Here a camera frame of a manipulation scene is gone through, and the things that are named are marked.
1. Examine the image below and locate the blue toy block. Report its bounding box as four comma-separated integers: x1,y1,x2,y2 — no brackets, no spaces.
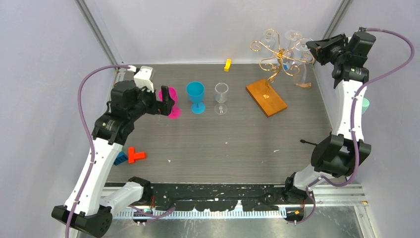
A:
113,151,128,166

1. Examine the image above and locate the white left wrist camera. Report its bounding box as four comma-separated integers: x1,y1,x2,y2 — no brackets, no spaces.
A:
128,65,155,92

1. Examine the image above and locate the yellow toy block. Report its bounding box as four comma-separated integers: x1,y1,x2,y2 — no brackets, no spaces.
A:
223,59,232,72

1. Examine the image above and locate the aluminium frame rail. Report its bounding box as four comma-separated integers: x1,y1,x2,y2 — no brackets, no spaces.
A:
75,0,124,64

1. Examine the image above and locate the clear wine glass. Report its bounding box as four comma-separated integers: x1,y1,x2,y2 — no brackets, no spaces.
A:
214,82,229,115

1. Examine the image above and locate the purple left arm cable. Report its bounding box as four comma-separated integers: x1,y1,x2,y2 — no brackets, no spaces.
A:
65,64,130,238

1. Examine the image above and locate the clear glass on rack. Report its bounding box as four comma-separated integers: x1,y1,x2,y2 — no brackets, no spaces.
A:
293,37,315,63
260,29,276,50
284,30,303,62
291,63,312,89

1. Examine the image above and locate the gold wire glass rack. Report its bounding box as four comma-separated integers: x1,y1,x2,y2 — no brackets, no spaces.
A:
246,30,311,118

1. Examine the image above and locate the mint green microphone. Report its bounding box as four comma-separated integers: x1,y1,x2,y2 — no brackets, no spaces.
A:
362,98,370,115

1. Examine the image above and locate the pink wine glass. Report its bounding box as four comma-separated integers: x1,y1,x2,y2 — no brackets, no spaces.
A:
158,86,182,119

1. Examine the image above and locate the blue wine glass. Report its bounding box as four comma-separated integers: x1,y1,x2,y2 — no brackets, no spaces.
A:
186,81,206,115

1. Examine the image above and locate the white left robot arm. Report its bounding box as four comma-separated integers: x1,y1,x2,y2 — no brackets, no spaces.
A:
52,80,175,238

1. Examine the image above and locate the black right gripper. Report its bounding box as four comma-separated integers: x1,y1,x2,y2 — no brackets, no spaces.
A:
306,33,348,66

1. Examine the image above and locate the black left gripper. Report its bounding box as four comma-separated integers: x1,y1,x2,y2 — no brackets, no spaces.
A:
128,82,174,121

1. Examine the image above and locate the red toy block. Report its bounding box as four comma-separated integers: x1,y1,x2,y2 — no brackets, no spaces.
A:
128,147,147,164

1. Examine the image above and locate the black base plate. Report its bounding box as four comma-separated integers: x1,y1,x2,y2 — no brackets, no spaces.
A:
139,183,287,212

